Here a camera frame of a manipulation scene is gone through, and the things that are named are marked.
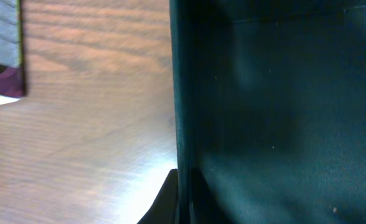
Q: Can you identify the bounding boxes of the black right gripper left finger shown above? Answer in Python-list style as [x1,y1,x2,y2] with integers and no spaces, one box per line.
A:
[138,169,178,224]

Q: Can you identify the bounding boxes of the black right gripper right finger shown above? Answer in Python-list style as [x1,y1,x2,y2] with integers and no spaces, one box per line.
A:
[189,168,230,224]

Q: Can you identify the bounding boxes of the dark green lidded box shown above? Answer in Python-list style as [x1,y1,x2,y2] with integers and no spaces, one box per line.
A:
[169,0,366,223]

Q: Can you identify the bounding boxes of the green Pretz snack box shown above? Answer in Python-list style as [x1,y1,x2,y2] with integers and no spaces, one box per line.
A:
[0,0,27,105]

